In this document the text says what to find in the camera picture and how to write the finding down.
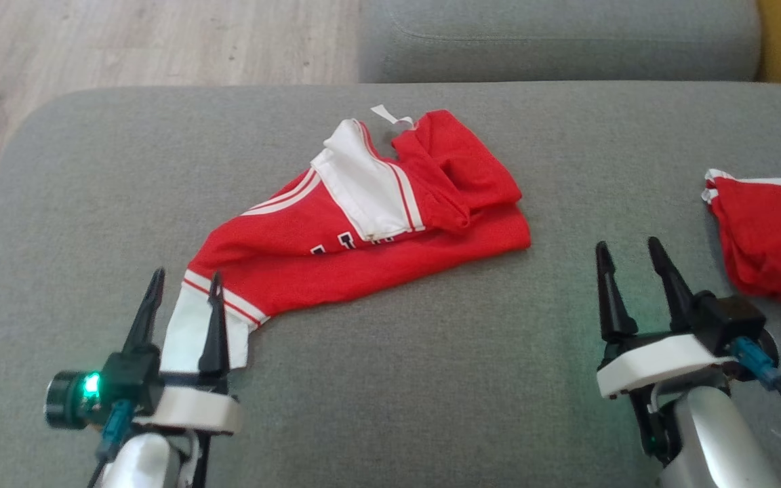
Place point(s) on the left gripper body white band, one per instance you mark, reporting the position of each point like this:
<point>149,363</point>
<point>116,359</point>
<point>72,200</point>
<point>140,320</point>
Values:
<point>194,410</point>

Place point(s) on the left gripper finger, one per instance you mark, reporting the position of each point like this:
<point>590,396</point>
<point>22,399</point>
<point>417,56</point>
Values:
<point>215,339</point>
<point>145,318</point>

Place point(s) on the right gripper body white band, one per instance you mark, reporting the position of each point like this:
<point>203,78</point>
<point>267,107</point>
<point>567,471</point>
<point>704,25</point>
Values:
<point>655,362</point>

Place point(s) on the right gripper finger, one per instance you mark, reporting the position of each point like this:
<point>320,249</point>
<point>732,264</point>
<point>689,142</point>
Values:
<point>613,305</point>
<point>675,291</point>

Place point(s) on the red shorts with white stripe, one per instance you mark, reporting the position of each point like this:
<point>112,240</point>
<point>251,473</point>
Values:
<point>777,237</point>

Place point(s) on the red jersey with white sleeves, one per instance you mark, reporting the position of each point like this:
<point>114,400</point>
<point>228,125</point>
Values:
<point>363,264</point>

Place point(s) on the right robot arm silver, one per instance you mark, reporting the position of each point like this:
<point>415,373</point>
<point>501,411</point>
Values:
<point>709,440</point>

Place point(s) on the grey sofa seat cushion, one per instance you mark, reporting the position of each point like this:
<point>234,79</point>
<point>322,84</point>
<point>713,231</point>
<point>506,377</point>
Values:
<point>431,393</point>

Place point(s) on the grey sofa back cushion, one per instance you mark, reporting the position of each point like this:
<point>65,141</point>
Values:
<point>567,41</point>

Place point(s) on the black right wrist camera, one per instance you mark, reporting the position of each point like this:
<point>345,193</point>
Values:
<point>729,318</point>

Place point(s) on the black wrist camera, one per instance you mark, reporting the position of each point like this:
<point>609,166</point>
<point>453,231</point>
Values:
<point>729,318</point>
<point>112,386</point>

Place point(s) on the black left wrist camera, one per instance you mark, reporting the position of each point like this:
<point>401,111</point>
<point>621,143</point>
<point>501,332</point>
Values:
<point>112,386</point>

